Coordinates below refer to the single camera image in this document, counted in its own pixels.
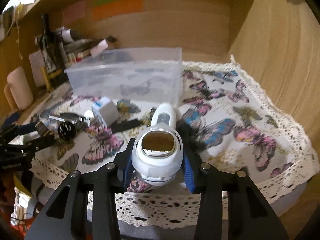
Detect black round watch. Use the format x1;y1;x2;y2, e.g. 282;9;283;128
57;121;76;141

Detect silver keys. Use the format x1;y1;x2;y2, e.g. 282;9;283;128
48;112;91;130

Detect white handheld device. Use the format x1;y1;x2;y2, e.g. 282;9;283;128
131;102;183;186

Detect black bar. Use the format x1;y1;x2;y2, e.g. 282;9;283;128
110;119;142;133

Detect small white box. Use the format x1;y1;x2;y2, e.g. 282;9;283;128
92;96;120;127

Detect white note card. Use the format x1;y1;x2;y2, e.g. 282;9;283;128
29;50;46;87

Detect dark wine bottle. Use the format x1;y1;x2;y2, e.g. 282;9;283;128
41;14;67;88

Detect stack of books and papers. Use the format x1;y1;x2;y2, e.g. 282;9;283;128
54;27;118;66

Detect butterfly print lace tablecloth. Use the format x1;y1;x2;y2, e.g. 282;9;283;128
21;61;319;229

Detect small pink box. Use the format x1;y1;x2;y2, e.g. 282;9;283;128
90;39;108;57

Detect clear plastic storage box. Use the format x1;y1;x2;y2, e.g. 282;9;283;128
65;47;183;107

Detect pink sticky note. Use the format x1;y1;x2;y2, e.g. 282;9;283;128
62;0;87;25

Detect orange sticky note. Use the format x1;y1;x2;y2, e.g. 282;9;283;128
91;0;144;21

